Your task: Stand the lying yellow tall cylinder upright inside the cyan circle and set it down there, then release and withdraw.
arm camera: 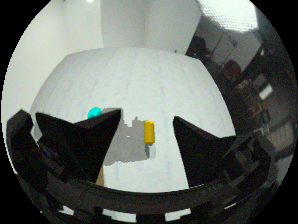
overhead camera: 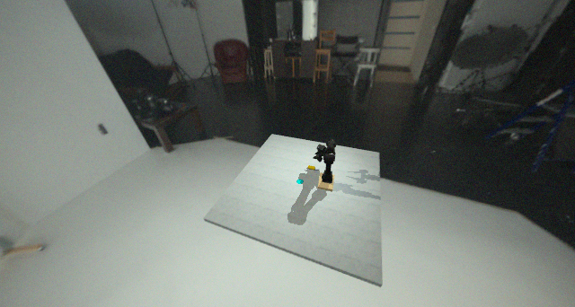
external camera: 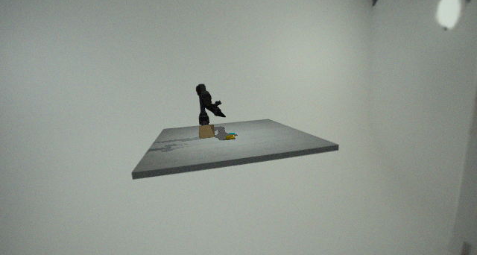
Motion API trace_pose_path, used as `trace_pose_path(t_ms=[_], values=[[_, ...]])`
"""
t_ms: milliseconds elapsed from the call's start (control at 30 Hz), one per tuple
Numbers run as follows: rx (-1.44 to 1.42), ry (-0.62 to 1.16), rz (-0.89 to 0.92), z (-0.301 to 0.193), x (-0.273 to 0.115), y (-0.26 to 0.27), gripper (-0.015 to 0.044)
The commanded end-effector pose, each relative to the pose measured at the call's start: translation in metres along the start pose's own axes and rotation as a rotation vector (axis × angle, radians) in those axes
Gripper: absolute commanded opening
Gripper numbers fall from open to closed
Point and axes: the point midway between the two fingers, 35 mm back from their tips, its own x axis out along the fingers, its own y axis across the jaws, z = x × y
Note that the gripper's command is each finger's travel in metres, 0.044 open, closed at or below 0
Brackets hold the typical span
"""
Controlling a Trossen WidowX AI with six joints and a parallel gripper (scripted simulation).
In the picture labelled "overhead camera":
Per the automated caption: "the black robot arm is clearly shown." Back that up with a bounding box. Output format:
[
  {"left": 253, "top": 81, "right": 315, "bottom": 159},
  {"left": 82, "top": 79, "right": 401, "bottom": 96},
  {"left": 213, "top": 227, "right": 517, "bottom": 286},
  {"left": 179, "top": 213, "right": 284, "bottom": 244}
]
[{"left": 316, "top": 139, "right": 336, "bottom": 183}]

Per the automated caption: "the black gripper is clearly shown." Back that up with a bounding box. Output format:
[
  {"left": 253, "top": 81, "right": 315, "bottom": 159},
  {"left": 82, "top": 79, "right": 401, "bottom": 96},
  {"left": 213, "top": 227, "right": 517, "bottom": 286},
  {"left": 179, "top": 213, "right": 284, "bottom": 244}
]
[{"left": 313, "top": 151, "right": 324, "bottom": 162}]

